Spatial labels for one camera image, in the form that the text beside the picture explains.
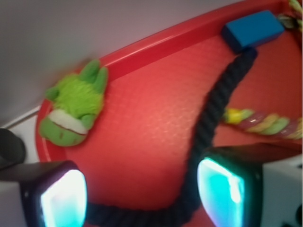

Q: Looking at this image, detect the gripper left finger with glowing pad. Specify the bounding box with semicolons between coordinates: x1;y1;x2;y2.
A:
0;161;88;227

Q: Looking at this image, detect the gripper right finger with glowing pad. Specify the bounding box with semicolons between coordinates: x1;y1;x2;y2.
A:
197;142;303;227

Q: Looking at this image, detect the red plastic tray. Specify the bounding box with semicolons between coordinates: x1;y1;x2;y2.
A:
35;0;303;227

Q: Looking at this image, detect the green plush frog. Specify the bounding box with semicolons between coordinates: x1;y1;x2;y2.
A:
38;59;109;147

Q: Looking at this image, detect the blue rectangular block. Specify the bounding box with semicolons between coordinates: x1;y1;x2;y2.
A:
221;10;285;53

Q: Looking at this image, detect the dark purple rope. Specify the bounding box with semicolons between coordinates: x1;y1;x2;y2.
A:
86;47;258;227

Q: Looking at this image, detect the multicolour twisted rope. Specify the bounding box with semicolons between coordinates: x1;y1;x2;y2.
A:
223;0;303;140

